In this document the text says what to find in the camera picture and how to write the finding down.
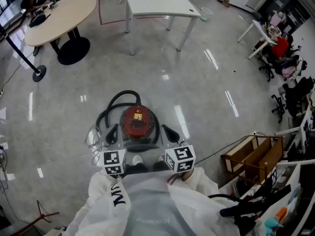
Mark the white office desk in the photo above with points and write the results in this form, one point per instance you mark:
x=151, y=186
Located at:
x=261, y=31

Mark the red vacuum cleaner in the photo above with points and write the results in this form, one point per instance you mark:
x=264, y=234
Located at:
x=135, y=129

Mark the person's right leg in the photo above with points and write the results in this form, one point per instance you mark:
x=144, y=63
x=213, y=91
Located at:
x=160, y=166

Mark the white bucket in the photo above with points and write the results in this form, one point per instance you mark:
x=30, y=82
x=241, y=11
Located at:
x=206, y=13

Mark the person's white shoe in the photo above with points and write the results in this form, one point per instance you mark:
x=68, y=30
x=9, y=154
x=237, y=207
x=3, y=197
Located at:
x=161, y=158
x=137, y=160

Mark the teal soft item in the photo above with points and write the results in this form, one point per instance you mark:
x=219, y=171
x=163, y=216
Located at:
x=272, y=224

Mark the round beige table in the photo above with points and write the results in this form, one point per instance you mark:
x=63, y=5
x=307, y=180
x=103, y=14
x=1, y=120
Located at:
x=64, y=16

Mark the person's torso in white jacket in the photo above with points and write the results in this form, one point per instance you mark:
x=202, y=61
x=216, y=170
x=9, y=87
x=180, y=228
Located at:
x=150, y=205

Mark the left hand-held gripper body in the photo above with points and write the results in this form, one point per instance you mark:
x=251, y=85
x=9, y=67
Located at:
x=113, y=160

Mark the person's left forearm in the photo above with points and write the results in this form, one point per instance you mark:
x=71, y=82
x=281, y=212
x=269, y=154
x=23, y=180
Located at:
x=103, y=185

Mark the pink bag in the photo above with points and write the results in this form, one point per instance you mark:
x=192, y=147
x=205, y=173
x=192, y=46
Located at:
x=289, y=71

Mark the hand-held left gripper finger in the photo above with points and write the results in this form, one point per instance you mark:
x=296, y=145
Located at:
x=119, y=140
x=103, y=139

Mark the black coat stand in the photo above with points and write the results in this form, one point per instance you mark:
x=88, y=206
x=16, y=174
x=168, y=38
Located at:
x=39, y=74

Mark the white metal shelving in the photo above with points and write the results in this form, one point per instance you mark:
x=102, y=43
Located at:
x=292, y=181

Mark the white rectangular table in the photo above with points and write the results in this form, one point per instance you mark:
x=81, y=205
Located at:
x=157, y=4

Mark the person's right forearm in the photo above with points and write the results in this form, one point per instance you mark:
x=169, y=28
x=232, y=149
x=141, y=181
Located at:
x=197, y=178

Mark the black bag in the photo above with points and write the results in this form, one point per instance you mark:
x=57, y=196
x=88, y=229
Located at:
x=37, y=20

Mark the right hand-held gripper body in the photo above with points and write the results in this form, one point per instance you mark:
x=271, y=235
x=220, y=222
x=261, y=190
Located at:
x=180, y=157

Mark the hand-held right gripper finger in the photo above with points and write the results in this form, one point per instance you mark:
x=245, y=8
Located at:
x=175, y=135
x=165, y=138

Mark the person's left white shoe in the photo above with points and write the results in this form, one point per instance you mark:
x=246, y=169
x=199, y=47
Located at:
x=137, y=160

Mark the person's leg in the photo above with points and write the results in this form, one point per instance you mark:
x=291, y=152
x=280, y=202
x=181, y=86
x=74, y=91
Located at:
x=160, y=166
x=136, y=168

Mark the red metal stand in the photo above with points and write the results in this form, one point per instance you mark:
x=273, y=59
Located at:
x=41, y=216

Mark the brown wooden rack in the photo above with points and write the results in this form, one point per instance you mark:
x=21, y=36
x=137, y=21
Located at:
x=256, y=156

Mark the person's left leg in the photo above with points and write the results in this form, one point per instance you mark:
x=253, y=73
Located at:
x=136, y=168

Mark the person's right white shoe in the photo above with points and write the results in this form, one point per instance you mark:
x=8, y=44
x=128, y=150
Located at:
x=161, y=158

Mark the black office chair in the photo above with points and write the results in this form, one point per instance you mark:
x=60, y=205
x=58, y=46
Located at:
x=297, y=95
x=269, y=69

